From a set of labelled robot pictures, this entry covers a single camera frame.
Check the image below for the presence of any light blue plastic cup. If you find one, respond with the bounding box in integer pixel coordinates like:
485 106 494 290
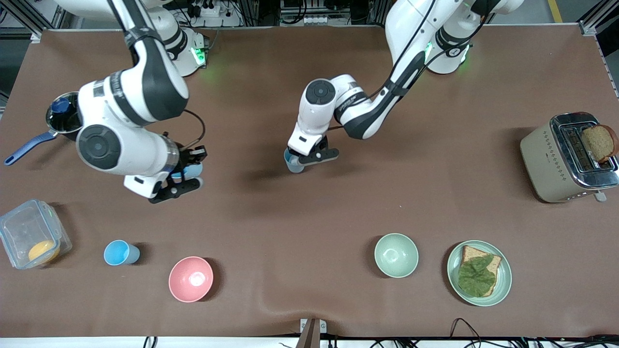
284 147 306 174
103 240 141 266
170 163 204 183

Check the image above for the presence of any brown table cloth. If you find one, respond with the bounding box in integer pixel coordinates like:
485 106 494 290
0 27 619 339

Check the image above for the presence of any pink bowl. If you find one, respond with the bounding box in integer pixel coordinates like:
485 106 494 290
168 256 214 303

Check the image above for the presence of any orange round fruit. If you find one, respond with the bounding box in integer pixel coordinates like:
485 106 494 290
28 240 61 264

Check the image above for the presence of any clear plastic food container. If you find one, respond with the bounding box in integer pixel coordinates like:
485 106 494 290
0 199 73 270

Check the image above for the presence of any pale green bowl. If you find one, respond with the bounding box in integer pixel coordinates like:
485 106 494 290
374 233 419 278

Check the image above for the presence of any brown bread slice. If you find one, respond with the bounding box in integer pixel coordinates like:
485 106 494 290
458 245 502 297

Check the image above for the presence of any green lettuce leaf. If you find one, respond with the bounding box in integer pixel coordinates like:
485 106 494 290
457 255 499 297

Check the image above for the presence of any beige and chrome toaster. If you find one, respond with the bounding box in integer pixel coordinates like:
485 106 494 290
520 112 619 203

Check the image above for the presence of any pale green plate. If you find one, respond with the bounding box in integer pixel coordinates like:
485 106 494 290
446 240 513 307

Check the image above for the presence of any brown toast slice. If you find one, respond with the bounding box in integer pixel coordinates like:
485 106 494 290
580 124 619 163

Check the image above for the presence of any black pot with blue handle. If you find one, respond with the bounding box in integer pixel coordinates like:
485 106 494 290
4 91 85 166

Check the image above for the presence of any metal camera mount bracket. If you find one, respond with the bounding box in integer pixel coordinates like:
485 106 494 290
296 318 327 348

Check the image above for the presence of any black floor cable loop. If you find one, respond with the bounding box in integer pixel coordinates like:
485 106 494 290
450 318 485 340

